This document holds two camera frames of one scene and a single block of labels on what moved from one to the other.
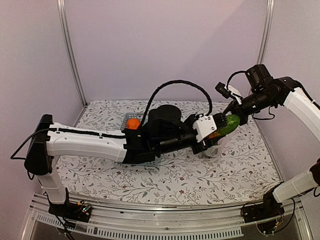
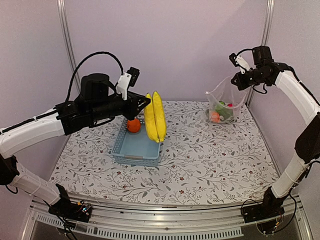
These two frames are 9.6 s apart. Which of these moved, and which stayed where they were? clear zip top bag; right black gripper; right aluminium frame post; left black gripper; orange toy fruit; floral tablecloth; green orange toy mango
Moved: green orange toy mango; left black gripper; clear zip top bag; right black gripper
Stayed: orange toy fruit; right aluminium frame post; floral tablecloth
